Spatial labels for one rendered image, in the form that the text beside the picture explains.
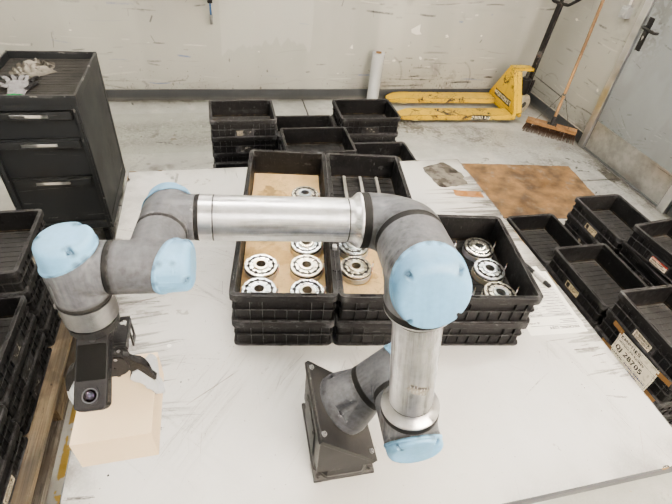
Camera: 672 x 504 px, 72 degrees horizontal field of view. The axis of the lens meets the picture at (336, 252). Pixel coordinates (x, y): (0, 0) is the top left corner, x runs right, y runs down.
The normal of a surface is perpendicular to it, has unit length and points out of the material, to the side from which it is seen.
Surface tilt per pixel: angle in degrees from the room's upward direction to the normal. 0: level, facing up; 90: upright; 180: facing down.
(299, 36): 90
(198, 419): 0
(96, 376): 30
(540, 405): 0
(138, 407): 0
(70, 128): 90
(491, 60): 90
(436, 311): 79
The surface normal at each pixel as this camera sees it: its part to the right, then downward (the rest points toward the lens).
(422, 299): 0.13, 0.50
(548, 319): 0.08, -0.75
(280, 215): 0.17, -0.13
